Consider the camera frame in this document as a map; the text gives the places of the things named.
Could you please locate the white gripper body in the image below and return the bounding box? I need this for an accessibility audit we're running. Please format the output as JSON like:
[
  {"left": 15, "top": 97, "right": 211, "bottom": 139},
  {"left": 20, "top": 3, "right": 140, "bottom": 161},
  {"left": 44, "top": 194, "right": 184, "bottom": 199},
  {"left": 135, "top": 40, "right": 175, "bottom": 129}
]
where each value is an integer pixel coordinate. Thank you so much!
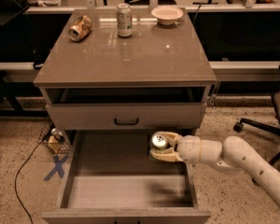
[{"left": 177, "top": 135, "right": 202, "bottom": 164}]

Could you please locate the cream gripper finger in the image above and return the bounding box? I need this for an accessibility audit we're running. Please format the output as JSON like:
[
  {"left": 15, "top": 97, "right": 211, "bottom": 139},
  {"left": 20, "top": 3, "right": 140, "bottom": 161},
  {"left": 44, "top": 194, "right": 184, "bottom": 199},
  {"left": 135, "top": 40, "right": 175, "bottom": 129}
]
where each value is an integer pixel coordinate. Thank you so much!
[
  {"left": 156, "top": 132, "right": 181, "bottom": 146},
  {"left": 150, "top": 149, "right": 183, "bottom": 162}
]

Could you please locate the green soda can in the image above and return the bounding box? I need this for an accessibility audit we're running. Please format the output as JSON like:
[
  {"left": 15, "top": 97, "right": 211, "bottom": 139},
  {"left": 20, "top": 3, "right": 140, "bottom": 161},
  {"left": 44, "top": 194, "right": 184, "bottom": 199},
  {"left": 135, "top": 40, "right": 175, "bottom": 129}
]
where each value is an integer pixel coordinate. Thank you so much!
[{"left": 150, "top": 133, "right": 168, "bottom": 150}]

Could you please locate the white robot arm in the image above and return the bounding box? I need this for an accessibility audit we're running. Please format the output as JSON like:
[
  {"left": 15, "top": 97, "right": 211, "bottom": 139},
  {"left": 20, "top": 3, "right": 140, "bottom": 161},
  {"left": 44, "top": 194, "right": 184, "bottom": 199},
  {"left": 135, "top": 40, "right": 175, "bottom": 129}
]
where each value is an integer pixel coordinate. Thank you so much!
[{"left": 149, "top": 132, "right": 280, "bottom": 208}]

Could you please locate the open middle drawer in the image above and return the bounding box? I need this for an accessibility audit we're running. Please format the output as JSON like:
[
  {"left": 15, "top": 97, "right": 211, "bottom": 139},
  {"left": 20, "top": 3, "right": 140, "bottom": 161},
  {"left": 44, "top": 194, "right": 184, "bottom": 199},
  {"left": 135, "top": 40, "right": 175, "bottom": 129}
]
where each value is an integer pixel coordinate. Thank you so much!
[{"left": 42, "top": 131, "right": 210, "bottom": 224}]

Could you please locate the grey drawer cabinet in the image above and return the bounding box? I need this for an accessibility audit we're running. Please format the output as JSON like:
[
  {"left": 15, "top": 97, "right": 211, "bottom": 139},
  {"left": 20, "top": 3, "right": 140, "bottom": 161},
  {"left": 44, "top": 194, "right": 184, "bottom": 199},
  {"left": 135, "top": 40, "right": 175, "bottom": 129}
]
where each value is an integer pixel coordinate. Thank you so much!
[{"left": 33, "top": 7, "right": 217, "bottom": 224}]

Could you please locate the closed top drawer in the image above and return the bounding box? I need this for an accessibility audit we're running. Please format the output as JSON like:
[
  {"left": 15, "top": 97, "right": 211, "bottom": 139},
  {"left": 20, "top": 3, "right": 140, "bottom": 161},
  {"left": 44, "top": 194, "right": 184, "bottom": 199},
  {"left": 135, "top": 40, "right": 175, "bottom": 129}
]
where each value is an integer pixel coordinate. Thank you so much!
[{"left": 47, "top": 104, "right": 206, "bottom": 130}]

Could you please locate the white green upright can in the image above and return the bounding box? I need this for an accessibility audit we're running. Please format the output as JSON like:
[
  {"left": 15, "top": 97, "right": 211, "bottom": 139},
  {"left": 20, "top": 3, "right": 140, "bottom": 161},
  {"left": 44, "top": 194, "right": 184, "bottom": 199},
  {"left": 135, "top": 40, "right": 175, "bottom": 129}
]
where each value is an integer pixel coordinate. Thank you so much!
[{"left": 116, "top": 3, "right": 133, "bottom": 37}]

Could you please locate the orange can lying down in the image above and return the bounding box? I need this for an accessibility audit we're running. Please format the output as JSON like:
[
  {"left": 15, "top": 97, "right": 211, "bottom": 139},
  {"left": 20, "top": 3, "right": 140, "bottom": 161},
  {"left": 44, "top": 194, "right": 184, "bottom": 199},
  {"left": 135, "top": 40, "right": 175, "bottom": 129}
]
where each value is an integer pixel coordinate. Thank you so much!
[{"left": 68, "top": 15, "right": 91, "bottom": 42}]

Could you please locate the blue tape cross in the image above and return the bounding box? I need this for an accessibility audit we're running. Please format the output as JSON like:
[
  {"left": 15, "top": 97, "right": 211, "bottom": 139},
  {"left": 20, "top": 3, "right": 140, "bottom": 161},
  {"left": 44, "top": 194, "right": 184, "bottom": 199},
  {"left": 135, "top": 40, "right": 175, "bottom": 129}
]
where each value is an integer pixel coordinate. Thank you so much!
[{"left": 44, "top": 154, "right": 69, "bottom": 181}]

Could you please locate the white bowl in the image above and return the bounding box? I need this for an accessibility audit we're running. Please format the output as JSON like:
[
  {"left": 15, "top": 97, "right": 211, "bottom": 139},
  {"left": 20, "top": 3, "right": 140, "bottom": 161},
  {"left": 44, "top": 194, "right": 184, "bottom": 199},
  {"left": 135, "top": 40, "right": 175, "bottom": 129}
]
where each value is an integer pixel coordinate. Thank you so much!
[{"left": 151, "top": 7, "right": 184, "bottom": 25}]

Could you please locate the black drawer handle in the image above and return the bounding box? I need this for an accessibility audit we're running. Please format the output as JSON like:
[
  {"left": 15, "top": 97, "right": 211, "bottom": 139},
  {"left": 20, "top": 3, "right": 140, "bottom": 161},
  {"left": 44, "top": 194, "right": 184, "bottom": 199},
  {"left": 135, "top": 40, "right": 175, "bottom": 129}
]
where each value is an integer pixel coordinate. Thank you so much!
[{"left": 114, "top": 118, "right": 139, "bottom": 126}]

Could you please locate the wire basket with items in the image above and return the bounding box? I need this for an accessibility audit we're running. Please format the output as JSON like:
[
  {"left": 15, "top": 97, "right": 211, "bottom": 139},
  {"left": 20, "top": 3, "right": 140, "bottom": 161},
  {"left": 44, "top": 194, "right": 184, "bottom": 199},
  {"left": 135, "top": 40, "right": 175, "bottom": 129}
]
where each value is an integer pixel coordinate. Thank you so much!
[{"left": 37, "top": 122, "right": 71, "bottom": 154}]

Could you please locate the black floor cable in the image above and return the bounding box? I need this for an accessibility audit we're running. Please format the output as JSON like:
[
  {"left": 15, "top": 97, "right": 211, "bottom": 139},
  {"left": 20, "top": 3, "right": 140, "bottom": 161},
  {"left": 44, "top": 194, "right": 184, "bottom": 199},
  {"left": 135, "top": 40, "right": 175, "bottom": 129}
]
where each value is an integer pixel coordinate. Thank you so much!
[{"left": 14, "top": 140, "right": 45, "bottom": 224}]

